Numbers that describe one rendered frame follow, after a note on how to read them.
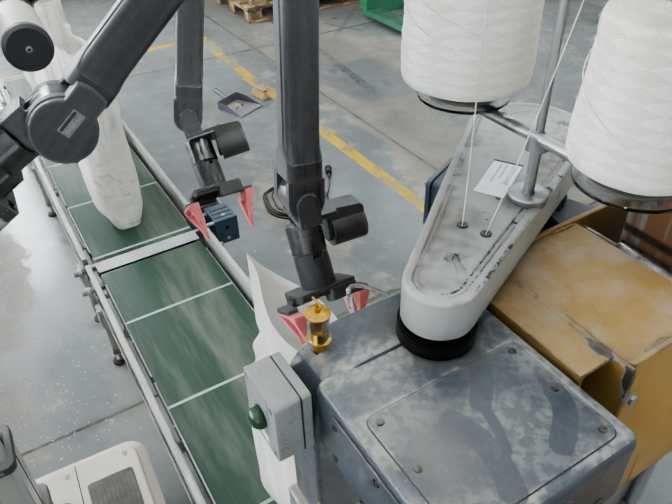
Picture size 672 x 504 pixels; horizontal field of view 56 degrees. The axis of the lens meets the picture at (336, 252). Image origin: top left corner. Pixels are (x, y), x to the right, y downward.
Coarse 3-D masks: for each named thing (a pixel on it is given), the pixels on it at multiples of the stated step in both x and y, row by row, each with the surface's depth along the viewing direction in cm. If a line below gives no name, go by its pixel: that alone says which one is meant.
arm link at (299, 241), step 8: (288, 224) 100; (328, 224) 99; (288, 232) 98; (296, 232) 97; (304, 232) 97; (312, 232) 97; (320, 232) 98; (328, 232) 99; (288, 240) 99; (296, 240) 97; (304, 240) 97; (312, 240) 97; (320, 240) 98; (328, 240) 101; (296, 248) 98; (304, 248) 97; (312, 248) 97; (320, 248) 98; (296, 256) 98
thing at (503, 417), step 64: (384, 320) 73; (320, 384) 67; (384, 384) 66; (448, 384) 65; (512, 384) 65; (576, 384) 66; (320, 448) 72; (384, 448) 60; (448, 448) 59; (512, 448) 59; (576, 448) 59
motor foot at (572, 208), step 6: (564, 204) 98; (570, 204) 98; (576, 204) 98; (582, 204) 98; (564, 210) 97; (570, 210) 97; (576, 210) 97; (582, 210) 97; (588, 210) 97; (552, 216) 96; (558, 216) 96; (564, 216) 96; (570, 216) 96; (558, 222) 94
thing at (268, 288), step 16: (256, 272) 127; (272, 272) 127; (256, 288) 133; (272, 288) 130; (288, 288) 126; (256, 304) 138; (272, 304) 133; (256, 320) 143; (272, 320) 136; (272, 336) 117; (288, 336) 135; (256, 352) 139; (272, 352) 122; (288, 352) 112; (256, 432) 146; (256, 448) 150; (272, 464) 139; (288, 464) 126; (272, 480) 145; (288, 480) 130; (272, 496) 156; (288, 496) 137
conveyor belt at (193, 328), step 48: (144, 288) 226; (192, 288) 226; (144, 336) 207; (192, 336) 207; (240, 336) 206; (192, 384) 190; (240, 384) 190; (192, 432) 176; (240, 432) 176; (240, 480) 164
